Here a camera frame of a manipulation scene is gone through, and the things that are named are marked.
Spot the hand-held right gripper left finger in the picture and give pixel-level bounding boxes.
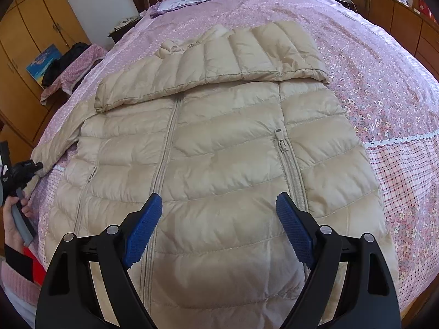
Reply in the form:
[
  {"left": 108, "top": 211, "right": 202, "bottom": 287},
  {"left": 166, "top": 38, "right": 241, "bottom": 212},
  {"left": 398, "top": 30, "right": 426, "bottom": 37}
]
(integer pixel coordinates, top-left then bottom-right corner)
[{"left": 35, "top": 194, "right": 163, "bottom": 329}]

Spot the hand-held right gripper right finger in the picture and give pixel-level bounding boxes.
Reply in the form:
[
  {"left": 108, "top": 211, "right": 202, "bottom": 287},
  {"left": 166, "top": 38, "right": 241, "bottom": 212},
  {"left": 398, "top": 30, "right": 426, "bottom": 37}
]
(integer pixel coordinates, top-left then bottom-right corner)
[{"left": 276, "top": 192, "right": 402, "bottom": 329}]

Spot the beige puffer jacket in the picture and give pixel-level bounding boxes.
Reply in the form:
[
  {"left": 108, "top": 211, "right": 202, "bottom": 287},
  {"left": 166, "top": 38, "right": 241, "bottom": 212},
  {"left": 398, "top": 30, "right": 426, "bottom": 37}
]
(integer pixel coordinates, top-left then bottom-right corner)
[{"left": 32, "top": 21, "right": 400, "bottom": 329}]

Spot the person's left forearm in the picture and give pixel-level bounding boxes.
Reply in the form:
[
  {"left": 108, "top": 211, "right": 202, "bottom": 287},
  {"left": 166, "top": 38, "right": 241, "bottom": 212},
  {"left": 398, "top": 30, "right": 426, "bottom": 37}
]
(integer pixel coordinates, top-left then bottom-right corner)
[{"left": 3, "top": 242, "right": 47, "bottom": 286}]

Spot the dark clothes pile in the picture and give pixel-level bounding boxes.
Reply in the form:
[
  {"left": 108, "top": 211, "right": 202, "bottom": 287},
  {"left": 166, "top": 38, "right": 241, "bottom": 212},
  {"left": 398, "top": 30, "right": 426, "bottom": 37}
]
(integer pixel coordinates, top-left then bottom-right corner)
[{"left": 42, "top": 42, "right": 90, "bottom": 88}]

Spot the person's left hand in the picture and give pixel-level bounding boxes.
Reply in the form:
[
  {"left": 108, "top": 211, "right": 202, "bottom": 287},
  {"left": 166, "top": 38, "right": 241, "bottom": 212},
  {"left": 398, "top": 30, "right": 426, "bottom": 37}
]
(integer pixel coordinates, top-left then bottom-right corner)
[{"left": 3, "top": 192, "right": 35, "bottom": 247}]

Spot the person's pink clothing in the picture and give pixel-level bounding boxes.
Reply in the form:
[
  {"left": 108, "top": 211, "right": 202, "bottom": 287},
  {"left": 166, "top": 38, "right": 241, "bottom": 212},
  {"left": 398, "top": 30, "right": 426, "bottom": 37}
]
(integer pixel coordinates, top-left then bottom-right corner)
[{"left": 0, "top": 262, "right": 42, "bottom": 311}]

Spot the blue painting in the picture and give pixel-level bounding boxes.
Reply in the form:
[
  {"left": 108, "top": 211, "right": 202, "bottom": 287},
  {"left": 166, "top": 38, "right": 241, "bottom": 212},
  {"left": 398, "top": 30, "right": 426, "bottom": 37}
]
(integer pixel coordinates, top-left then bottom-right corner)
[{"left": 26, "top": 44, "right": 62, "bottom": 88}]

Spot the chair with pink cloth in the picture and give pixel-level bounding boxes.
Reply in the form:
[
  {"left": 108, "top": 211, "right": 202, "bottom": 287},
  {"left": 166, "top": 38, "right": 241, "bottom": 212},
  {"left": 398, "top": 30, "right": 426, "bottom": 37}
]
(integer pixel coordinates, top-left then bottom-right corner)
[{"left": 40, "top": 44, "right": 108, "bottom": 105}]

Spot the light wooden wardrobe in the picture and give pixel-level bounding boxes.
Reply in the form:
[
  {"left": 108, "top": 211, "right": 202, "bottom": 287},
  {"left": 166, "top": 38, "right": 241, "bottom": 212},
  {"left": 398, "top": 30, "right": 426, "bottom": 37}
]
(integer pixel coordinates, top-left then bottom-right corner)
[{"left": 0, "top": 0, "right": 91, "bottom": 151}]

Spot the dark wooden nightstand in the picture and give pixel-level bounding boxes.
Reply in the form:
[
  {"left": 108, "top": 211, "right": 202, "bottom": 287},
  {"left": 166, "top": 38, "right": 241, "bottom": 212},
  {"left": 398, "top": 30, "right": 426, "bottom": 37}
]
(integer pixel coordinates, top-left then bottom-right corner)
[{"left": 109, "top": 17, "right": 145, "bottom": 47}]

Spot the bed with pink floral bedspread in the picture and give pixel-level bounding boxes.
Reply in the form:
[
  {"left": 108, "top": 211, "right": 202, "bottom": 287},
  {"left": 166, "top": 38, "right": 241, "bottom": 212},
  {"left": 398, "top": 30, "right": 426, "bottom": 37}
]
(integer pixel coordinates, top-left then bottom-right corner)
[{"left": 32, "top": 0, "right": 439, "bottom": 312}]

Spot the wooden dresser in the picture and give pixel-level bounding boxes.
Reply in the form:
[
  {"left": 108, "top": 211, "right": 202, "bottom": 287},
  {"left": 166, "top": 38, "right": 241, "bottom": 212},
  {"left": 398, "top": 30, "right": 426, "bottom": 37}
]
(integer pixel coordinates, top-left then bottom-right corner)
[{"left": 349, "top": 0, "right": 439, "bottom": 79}]

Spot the white pillow with purple frill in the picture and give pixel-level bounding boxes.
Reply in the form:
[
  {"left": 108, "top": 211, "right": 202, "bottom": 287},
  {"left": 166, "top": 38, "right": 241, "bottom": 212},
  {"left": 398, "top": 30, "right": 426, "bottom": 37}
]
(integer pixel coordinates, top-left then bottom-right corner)
[{"left": 149, "top": 0, "right": 238, "bottom": 18}]

